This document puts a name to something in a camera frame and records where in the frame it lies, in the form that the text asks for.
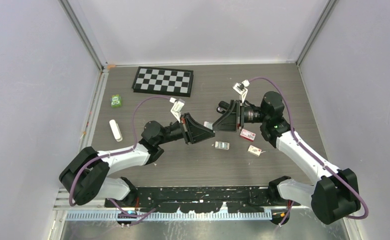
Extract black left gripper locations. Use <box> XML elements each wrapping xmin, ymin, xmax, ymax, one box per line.
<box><xmin>156</xmin><ymin>113</ymin><xmax>215</xmax><ymax>146</ymax></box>

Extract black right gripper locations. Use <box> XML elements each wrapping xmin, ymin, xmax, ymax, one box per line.
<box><xmin>212</xmin><ymin>100</ymin><xmax>269</xmax><ymax>132</ymax></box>

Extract white stapler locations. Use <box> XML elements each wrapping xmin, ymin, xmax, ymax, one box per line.
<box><xmin>109</xmin><ymin>119</ymin><xmax>123</xmax><ymax>142</ymax></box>

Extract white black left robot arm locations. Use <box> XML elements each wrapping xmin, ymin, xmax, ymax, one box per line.
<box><xmin>59</xmin><ymin>113</ymin><xmax>215</xmax><ymax>207</ymax></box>

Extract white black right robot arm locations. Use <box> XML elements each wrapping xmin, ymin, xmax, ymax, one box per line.
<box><xmin>212</xmin><ymin>91</ymin><xmax>361</xmax><ymax>225</ymax></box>

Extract black stapler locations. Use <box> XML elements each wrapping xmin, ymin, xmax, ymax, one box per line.
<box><xmin>216</xmin><ymin>101</ymin><xmax>230</xmax><ymax>114</ymax></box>

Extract red staple box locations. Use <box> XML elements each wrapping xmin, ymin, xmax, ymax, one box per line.
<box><xmin>240</xmin><ymin>129</ymin><xmax>256</xmax><ymax>142</ymax></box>

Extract white staple box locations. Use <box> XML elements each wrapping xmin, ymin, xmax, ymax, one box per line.
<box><xmin>247</xmin><ymin>145</ymin><xmax>262</xmax><ymax>157</ymax></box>

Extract black white chessboard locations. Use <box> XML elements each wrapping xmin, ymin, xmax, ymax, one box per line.
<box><xmin>132</xmin><ymin>66</ymin><xmax>194</xmax><ymax>98</ymax></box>

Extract green toy block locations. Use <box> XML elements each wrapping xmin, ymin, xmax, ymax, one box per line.
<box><xmin>110</xmin><ymin>94</ymin><xmax>122</xmax><ymax>108</ymax></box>

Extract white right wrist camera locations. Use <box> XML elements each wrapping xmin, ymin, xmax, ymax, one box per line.
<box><xmin>232</xmin><ymin>79</ymin><xmax>250</xmax><ymax>104</ymax></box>

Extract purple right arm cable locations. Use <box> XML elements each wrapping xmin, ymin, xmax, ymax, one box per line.
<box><xmin>249</xmin><ymin>76</ymin><xmax>370</xmax><ymax>220</ymax></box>

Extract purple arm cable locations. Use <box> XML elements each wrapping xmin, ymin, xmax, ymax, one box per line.
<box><xmin>68</xmin><ymin>95</ymin><xmax>174</xmax><ymax>220</ymax></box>
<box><xmin>249</xmin><ymin>76</ymin><xmax>370</xmax><ymax>220</ymax></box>

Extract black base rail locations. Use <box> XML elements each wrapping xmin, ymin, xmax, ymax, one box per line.
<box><xmin>117</xmin><ymin>186</ymin><xmax>287</xmax><ymax>214</ymax></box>

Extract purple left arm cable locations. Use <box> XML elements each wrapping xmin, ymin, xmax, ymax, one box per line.
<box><xmin>68</xmin><ymin>95</ymin><xmax>174</xmax><ymax>220</ymax></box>

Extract slotted cable duct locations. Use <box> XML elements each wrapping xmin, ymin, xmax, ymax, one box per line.
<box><xmin>65</xmin><ymin>209</ymin><xmax>272</xmax><ymax>222</ymax></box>

